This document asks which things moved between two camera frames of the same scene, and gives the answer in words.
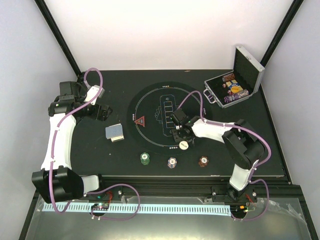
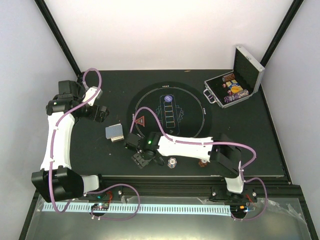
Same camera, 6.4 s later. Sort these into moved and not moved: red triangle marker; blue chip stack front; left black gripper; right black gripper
Moved: right black gripper
Not moved: red triangle marker; blue chip stack front; left black gripper
